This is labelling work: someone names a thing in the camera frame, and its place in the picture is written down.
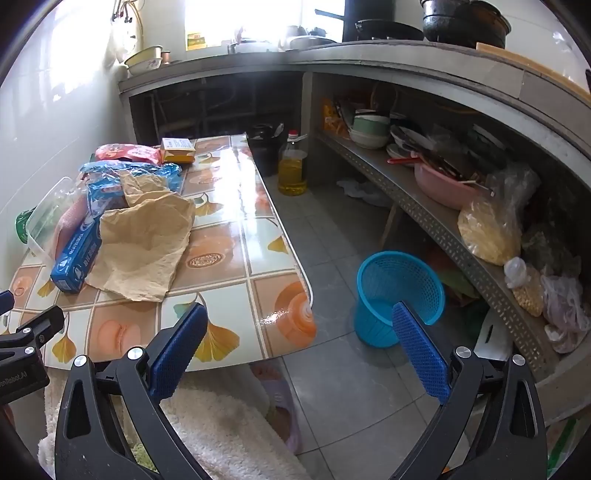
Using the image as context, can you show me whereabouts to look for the stack of bowls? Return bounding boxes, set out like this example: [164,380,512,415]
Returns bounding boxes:
[348,110,391,150]

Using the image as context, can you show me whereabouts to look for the beige cloth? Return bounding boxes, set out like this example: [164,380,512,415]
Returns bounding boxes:
[85,170,197,303]

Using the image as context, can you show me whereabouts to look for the green plastic item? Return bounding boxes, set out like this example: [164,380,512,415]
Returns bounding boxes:
[15,210,37,244]

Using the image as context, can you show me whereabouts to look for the purple slipper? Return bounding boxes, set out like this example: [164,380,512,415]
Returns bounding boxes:
[249,362,302,456]

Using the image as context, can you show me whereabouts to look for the bag of yellow food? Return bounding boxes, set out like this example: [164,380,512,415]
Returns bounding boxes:
[457,194,523,267]

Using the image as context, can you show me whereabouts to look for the black wok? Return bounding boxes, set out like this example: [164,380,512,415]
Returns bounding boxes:
[354,17,425,42]

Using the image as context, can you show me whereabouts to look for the blue plastic bag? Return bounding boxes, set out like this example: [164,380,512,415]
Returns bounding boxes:
[78,161,184,219]

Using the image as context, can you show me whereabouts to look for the white cloth on floor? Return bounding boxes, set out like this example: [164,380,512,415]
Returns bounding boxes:
[335,178,391,207]

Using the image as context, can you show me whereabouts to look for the tile patterned table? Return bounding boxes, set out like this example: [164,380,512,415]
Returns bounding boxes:
[9,135,317,373]

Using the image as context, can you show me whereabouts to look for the pink plastic basin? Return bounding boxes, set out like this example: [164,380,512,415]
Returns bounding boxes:
[414,161,486,211]

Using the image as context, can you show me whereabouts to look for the white plastic container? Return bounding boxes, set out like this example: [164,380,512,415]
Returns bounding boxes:
[475,308,514,361]

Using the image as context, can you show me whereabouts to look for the crumpled clear plastic bag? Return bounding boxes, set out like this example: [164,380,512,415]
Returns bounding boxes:
[540,274,591,355]

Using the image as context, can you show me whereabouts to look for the blue cardboard box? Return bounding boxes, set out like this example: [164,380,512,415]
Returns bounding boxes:
[50,218,103,296]

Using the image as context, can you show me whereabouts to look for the water heater pipes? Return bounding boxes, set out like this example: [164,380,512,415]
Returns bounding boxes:
[110,0,145,25]

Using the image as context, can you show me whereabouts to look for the grey concrete kitchen counter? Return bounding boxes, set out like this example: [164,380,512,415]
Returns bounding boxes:
[117,40,591,416]

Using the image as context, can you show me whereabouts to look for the black cauldron pot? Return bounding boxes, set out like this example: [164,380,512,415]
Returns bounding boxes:
[419,0,513,49]

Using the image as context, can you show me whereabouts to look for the pink sponge cloth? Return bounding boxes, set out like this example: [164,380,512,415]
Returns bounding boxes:
[52,198,92,251]

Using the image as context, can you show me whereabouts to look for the cooking oil bottle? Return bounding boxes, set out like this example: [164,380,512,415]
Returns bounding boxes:
[277,130,308,197]

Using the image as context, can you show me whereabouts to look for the stack of white plates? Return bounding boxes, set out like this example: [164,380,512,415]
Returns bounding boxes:
[386,124,435,158]

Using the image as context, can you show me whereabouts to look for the white floral enamel basin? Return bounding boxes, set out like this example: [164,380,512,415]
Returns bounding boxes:
[126,59,162,77]

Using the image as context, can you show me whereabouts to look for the steel pot lid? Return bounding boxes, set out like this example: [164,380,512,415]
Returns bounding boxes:
[288,35,338,51]

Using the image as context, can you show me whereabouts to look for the blue plastic wastebasket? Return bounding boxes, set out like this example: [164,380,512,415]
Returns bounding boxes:
[355,250,447,348]

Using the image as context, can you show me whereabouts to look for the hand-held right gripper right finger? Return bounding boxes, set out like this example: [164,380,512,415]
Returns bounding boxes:
[390,301,549,480]

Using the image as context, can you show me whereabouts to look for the red snack bag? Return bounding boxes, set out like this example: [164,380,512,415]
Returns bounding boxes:
[95,143,162,165]

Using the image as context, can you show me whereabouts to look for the orange snack packets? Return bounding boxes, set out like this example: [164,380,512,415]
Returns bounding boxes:
[321,97,352,138]

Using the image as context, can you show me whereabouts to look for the cream enamel basin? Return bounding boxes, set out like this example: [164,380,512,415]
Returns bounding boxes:
[124,45,164,66]

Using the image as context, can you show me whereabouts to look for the bag of beans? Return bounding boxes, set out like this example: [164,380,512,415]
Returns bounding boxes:
[503,256,546,318]

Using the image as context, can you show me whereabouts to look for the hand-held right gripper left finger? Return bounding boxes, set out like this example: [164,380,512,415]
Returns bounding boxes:
[54,302,218,480]

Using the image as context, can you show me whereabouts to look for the clear plastic container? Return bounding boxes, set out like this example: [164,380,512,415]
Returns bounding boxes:
[25,176,89,267]

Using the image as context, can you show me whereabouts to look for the perforated metal shelf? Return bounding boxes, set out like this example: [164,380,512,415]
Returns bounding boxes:
[316,131,562,380]

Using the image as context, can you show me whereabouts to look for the white fluffy blanket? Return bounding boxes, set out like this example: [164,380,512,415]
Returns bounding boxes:
[37,364,315,480]

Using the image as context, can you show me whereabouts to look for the yellow cardboard box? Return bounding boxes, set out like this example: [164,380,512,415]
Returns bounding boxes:
[160,137,196,165]

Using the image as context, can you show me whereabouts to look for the hanging white plastic bag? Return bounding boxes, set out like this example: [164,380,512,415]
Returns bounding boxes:
[111,18,140,64]

